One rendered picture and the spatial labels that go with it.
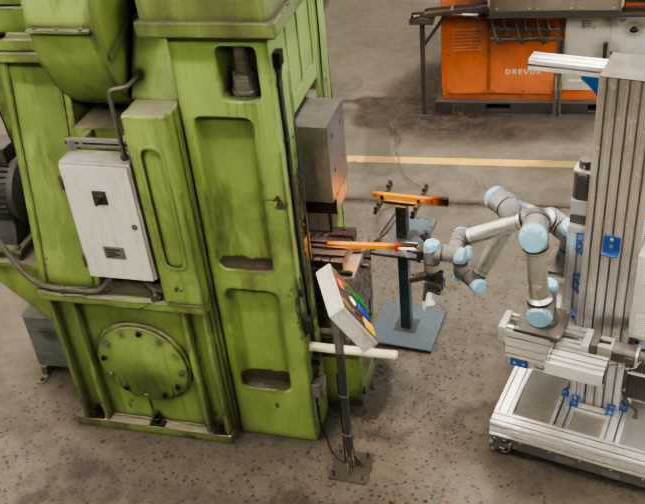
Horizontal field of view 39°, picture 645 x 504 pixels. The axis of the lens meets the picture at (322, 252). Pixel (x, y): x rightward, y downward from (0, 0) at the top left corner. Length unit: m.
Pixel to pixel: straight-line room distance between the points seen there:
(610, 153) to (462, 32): 3.94
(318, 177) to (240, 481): 1.67
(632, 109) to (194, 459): 2.84
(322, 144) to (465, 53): 3.88
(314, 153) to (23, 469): 2.41
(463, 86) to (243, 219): 4.11
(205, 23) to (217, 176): 0.78
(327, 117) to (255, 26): 0.73
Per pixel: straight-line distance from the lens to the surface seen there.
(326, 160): 4.14
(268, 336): 4.61
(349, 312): 3.91
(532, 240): 3.90
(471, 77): 7.93
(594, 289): 4.38
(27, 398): 5.70
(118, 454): 5.16
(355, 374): 4.96
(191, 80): 3.87
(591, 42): 7.80
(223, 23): 3.66
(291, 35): 4.03
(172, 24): 3.74
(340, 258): 4.55
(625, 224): 4.17
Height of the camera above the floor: 3.63
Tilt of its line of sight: 35 degrees down
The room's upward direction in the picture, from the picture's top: 6 degrees counter-clockwise
